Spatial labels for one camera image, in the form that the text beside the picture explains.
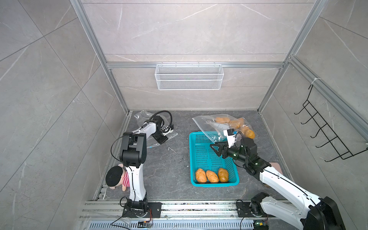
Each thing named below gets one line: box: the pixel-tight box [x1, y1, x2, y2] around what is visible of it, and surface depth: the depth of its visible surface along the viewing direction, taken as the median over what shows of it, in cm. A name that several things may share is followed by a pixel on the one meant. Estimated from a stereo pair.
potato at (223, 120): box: [215, 116, 231, 124], surface depth 106 cm
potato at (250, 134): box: [245, 129, 256, 139], surface depth 98 cm
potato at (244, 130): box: [241, 126, 249, 134], surface depth 103 cm
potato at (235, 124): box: [229, 120, 242, 129], surface depth 99 cm
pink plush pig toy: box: [105, 163, 130, 192], surface depth 80 cm
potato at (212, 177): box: [205, 170, 219, 184], surface depth 82 cm
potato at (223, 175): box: [218, 167, 229, 183], surface depth 82 cm
